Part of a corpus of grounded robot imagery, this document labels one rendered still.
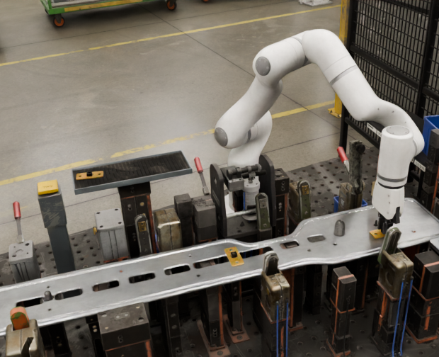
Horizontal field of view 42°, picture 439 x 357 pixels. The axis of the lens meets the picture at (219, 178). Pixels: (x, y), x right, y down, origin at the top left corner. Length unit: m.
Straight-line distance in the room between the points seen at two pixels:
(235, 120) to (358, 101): 0.52
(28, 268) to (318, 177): 1.44
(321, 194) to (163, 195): 1.61
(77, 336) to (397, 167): 1.12
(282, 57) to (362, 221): 0.57
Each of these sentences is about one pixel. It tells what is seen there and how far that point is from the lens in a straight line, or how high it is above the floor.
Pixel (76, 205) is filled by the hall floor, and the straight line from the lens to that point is 3.94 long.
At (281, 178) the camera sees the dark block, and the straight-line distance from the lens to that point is 1.83.
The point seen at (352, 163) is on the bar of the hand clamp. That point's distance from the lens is 1.87.
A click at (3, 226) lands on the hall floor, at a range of 3.90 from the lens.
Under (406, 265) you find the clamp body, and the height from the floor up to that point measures 1.04.
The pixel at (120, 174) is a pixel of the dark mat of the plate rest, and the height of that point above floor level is 1.16.
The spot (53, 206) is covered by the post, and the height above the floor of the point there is 1.10.
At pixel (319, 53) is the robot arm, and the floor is 1.53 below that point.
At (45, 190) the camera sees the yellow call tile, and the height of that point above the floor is 1.16.
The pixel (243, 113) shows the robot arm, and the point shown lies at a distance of 1.96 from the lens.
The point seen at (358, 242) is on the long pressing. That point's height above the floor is 1.00.
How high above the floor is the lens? 2.04
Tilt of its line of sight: 30 degrees down
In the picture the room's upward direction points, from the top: 3 degrees counter-clockwise
